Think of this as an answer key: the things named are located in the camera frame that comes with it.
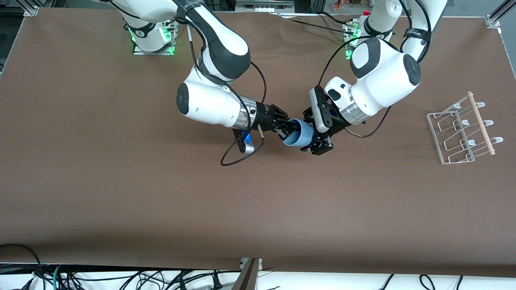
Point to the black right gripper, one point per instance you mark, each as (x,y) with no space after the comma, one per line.
(266,115)

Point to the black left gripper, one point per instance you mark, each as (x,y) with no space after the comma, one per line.
(337,124)

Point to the light blue plastic cup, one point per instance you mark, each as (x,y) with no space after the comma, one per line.
(302,135)

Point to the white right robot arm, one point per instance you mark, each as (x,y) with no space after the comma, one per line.
(209,104)

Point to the grey power strip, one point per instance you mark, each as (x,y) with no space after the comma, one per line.
(264,5)

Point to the brown table cover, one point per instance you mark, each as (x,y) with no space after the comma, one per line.
(161,193)

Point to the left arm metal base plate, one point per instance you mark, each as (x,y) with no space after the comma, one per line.
(347,50)

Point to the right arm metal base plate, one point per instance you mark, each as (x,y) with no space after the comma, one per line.
(139,51)

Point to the aluminium frame profile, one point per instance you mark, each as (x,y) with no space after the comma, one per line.
(498,14)
(30,8)

